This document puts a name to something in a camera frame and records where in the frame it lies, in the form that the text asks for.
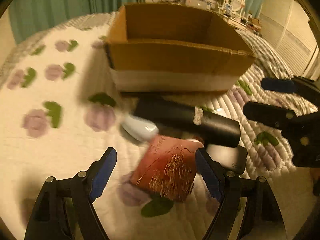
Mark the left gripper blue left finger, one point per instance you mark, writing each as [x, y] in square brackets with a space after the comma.
[49, 219]

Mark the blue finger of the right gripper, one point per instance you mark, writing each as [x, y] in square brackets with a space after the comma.
[268, 115]
[278, 85]

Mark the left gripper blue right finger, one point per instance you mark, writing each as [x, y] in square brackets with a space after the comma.
[262, 216]

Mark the black power bank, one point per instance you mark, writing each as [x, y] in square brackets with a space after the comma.
[232, 159]

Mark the red floral box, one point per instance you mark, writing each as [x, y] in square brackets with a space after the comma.
[167, 168]

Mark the pale blue small device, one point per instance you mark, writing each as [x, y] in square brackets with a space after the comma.
[140, 129]

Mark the right hand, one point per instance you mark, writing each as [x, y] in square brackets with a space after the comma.
[315, 174]

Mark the grey checkered bed blanket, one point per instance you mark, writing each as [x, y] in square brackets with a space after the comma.
[88, 57]

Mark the white louvered wardrobe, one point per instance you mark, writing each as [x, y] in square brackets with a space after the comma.
[285, 25]

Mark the white dressing table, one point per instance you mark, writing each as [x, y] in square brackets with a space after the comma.
[235, 24]

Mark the white floral quilted mat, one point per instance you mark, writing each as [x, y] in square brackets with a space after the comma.
[44, 133]

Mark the small silver refrigerator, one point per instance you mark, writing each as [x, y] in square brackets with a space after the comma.
[202, 4]

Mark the open cardboard box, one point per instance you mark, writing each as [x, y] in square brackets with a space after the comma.
[158, 47]

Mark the green curtain left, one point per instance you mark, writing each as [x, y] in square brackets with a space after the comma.
[28, 17]

